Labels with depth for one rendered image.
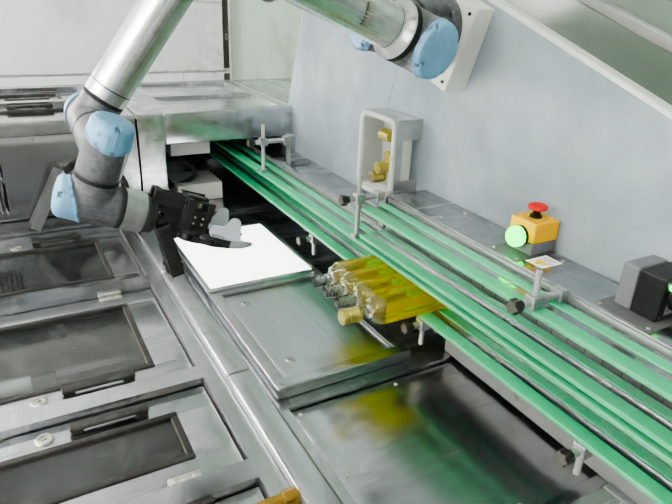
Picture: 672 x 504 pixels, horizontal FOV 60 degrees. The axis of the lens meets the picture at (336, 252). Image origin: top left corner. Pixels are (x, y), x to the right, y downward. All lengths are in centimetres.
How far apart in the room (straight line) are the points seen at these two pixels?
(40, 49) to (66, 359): 355
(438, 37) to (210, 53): 398
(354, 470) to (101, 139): 72
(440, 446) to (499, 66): 81
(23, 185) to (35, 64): 275
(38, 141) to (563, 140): 158
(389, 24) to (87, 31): 387
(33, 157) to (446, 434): 154
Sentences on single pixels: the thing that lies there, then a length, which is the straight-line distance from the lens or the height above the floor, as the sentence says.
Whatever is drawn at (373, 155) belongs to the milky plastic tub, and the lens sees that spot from 173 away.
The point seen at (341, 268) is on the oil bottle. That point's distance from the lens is 140.
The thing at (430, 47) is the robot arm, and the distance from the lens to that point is 119.
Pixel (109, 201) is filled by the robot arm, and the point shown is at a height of 159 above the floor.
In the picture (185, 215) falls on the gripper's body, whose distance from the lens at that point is 111.
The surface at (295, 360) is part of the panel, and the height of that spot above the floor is 124.
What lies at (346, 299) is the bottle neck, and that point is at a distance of 130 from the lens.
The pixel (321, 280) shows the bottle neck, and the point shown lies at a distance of 139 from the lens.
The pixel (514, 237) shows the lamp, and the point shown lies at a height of 85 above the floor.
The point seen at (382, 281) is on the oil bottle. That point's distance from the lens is 135.
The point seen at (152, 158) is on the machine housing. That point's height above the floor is 129.
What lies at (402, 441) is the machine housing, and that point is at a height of 114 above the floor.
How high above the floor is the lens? 172
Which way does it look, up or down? 27 degrees down
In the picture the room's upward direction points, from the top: 101 degrees counter-clockwise
